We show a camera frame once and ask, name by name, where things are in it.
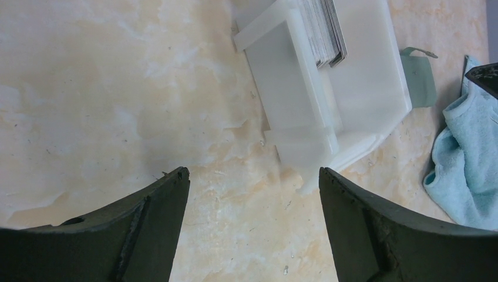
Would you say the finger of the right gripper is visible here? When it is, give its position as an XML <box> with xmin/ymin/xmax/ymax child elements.
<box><xmin>465</xmin><ymin>62</ymin><xmax>498</xmax><ymax>99</ymax></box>

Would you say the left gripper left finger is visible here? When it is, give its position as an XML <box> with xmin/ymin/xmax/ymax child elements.
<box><xmin>1</xmin><ymin>167</ymin><xmax>190</xmax><ymax>281</ymax></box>

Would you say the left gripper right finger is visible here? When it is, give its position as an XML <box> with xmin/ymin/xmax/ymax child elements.
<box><xmin>319</xmin><ymin>167</ymin><xmax>497</xmax><ymax>281</ymax></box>

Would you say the translucent white plastic bin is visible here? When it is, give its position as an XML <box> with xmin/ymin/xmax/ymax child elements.
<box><xmin>234</xmin><ymin>1</ymin><xmax>412</xmax><ymax>194</ymax></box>

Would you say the light blue towel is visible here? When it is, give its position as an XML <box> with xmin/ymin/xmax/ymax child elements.
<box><xmin>423</xmin><ymin>78</ymin><xmax>497</xmax><ymax>231</ymax></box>

